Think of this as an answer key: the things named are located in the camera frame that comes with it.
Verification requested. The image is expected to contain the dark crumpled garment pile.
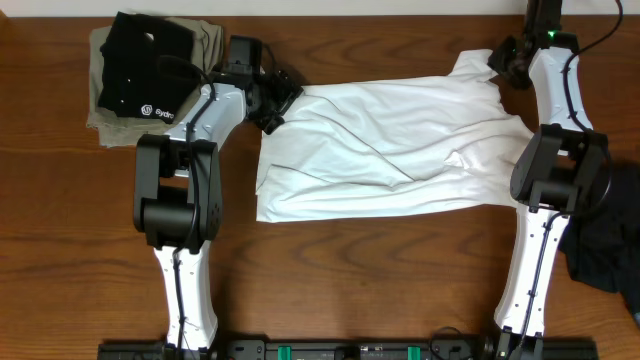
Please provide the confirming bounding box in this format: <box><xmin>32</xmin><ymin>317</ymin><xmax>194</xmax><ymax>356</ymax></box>
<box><xmin>560</xmin><ymin>162</ymin><xmax>639</xmax><ymax>322</ymax></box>

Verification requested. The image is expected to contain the folded black polo shirt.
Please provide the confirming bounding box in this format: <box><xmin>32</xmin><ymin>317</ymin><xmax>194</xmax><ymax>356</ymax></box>
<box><xmin>98</xmin><ymin>12</ymin><xmax>199</xmax><ymax>124</ymax></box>

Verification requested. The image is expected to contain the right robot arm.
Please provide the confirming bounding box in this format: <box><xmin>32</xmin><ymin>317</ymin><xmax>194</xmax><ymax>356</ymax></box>
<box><xmin>478</xmin><ymin>30</ymin><xmax>608</xmax><ymax>360</ymax></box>

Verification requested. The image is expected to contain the white t-shirt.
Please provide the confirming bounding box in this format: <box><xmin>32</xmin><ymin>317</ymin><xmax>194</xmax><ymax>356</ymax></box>
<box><xmin>256</xmin><ymin>50</ymin><xmax>532</xmax><ymax>223</ymax></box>

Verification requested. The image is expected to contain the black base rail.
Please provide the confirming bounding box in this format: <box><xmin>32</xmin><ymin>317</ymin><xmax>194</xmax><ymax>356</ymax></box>
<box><xmin>96</xmin><ymin>336</ymin><xmax>600</xmax><ymax>360</ymax></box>

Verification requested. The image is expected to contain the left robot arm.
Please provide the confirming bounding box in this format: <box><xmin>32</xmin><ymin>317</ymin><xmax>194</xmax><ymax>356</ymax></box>
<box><xmin>133</xmin><ymin>70</ymin><xmax>302</xmax><ymax>359</ymax></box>

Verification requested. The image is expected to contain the folded khaki garment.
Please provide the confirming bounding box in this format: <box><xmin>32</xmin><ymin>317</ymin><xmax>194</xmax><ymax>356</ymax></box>
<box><xmin>87</xmin><ymin>17</ymin><xmax>224</xmax><ymax>147</ymax></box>

